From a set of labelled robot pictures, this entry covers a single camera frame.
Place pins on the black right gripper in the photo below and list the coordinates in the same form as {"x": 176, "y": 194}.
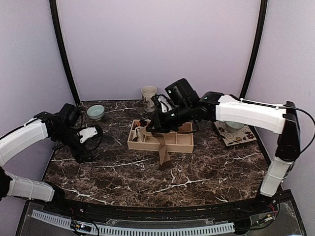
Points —
{"x": 160, "y": 125}

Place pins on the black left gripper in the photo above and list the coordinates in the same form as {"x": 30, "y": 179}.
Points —
{"x": 81, "y": 158}

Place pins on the beige ribbed sock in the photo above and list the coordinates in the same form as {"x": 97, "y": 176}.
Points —
{"x": 164, "y": 157}

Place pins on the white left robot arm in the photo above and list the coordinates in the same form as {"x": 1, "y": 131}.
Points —
{"x": 24, "y": 151}

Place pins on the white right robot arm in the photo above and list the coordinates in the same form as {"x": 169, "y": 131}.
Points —
{"x": 277, "y": 118}

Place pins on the wooden compartment tray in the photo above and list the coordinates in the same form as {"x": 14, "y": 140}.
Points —
{"x": 180, "y": 142}

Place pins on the teal striped ceramic bowl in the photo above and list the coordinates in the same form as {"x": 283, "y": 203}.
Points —
{"x": 96, "y": 112}

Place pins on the coral pattern ceramic mug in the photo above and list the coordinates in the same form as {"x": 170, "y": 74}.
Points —
{"x": 147, "y": 93}

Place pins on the rolled red argyle sock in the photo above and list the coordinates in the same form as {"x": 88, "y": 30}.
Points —
{"x": 142, "y": 123}

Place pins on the pale green bowl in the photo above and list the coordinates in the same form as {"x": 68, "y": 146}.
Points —
{"x": 233, "y": 126}

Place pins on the rolled white ribbed sock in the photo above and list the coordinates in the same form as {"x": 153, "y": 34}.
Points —
{"x": 138, "y": 136}

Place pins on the floral square plate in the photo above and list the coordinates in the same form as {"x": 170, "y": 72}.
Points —
{"x": 229, "y": 138}

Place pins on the green circuit board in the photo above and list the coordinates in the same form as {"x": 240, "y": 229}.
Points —
{"x": 80, "y": 227}

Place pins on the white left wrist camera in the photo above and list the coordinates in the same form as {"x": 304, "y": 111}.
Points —
{"x": 87, "y": 133}

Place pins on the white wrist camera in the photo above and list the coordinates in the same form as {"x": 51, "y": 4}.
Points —
{"x": 162, "y": 102}
{"x": 87, "y": 133}

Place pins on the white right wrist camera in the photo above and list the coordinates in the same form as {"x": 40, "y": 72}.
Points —
{"x": 162, "y": 102}

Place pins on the white slotted cable duct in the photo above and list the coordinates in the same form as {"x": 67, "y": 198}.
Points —
{"x": 116, "y": 227}

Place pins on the black left corner post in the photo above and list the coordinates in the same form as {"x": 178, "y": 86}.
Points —
{"x": 62, "y": 51}

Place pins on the black corner post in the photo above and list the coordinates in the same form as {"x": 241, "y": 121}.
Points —
{"x": 255, "y": 48}
{"x": 62, "y": 51}

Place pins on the black right corner post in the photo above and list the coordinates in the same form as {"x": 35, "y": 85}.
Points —
{"x": 255, "y": 48}

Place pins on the black front table rail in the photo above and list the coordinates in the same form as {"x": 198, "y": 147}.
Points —
{"x": 232, "y": 211}

